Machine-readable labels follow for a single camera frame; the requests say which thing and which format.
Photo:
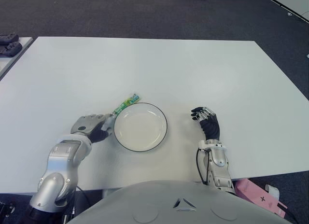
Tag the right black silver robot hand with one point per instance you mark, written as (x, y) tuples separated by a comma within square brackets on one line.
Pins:
[(212, 127)]

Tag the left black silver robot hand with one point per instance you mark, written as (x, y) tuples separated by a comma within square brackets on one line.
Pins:
[(84, 125)]

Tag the green snack packet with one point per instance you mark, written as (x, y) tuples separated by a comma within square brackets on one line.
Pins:
[(125, 103)]

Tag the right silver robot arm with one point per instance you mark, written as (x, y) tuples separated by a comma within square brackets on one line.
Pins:
[(219, 158)]

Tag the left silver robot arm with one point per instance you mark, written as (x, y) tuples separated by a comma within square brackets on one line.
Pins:
[(56, 161)]

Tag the white plate with black rim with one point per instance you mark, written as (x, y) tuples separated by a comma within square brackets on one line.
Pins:
[(140, 130)]

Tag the pink cardboard box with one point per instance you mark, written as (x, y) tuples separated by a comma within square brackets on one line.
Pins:
[(256, 195)]

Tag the white tape strip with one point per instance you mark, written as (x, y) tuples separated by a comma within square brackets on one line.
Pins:
[(273, 191)]

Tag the grey robot torso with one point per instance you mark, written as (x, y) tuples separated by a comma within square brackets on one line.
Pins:
[(169, 204)]

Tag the white side table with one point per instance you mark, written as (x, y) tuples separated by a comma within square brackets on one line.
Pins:
[(12, 60)]

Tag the black game controller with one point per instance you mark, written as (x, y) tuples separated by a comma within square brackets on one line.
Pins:
[(10, 49), (8, 37)]

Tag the white desk with black edge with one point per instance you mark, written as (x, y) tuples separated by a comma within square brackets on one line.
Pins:
[(289, 2)]

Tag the black metal bracket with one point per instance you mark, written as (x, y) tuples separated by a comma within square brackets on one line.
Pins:
[(6, 207)]

